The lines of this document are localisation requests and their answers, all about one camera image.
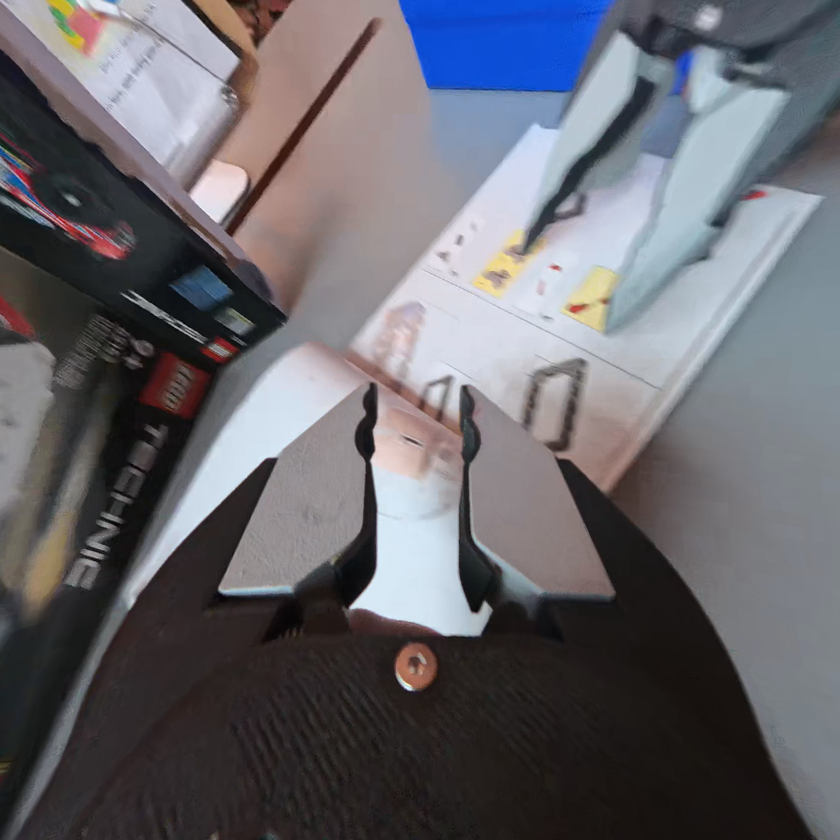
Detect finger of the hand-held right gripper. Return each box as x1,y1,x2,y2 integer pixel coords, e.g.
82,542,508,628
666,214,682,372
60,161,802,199
605,51,793,337
524,29,678,258

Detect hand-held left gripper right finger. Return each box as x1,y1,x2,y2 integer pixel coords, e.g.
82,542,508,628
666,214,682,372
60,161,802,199
458,386,618,613

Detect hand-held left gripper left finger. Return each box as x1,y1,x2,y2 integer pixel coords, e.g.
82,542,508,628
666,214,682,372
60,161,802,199
218,382,379,606

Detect lego instruction booklet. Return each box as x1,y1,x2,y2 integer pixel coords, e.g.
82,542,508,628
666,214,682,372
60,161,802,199
125,121,825,639

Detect black lego set box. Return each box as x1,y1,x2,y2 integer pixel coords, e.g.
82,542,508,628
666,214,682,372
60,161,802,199
0,52,290,809

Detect blue plastic bin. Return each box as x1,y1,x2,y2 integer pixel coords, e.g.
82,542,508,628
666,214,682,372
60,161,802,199
398,0,697,94

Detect task instruction sheet on stand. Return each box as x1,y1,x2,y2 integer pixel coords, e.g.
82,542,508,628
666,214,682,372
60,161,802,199
0,0,262,228

